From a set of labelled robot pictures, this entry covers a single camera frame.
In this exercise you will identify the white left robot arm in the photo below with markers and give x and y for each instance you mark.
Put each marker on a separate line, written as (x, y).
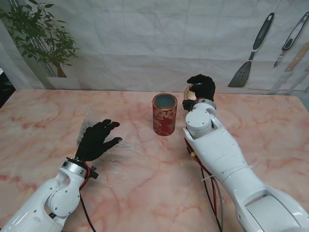
(43, 200)

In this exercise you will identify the black slotted spatula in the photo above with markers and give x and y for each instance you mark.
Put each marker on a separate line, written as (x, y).
(240, 75)

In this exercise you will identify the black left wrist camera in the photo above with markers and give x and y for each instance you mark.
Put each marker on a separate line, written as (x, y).
(93, 172)

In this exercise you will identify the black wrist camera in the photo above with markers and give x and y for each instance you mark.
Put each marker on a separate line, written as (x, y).
(187, 105)
(93, 172)

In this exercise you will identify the brown round canister lid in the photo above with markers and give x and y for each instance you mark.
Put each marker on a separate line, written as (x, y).
(188, 93)

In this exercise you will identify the clear plastic tea bag pouch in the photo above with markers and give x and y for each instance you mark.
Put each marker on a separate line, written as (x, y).
(83, 128)

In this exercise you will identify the black object beside backdrop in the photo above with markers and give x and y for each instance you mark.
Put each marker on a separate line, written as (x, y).
(6, 89)

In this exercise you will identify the red floral tea canister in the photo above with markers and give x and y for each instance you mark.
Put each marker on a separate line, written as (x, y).
(164, 120)

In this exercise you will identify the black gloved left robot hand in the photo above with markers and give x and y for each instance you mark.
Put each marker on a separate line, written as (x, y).
(96, 142)

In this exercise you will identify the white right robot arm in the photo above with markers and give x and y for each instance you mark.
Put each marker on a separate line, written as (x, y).
(229, 164)

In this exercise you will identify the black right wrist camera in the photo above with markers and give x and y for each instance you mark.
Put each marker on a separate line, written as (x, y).
(187, 105)

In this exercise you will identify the green leafy plant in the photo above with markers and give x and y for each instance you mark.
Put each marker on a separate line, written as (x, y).
(36, 31)

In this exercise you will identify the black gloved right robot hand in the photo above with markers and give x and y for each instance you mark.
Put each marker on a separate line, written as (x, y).
(206, 88)

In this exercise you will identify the white wrinkled backdrop cloth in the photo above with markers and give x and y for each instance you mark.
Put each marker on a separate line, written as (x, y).
(157, 36)

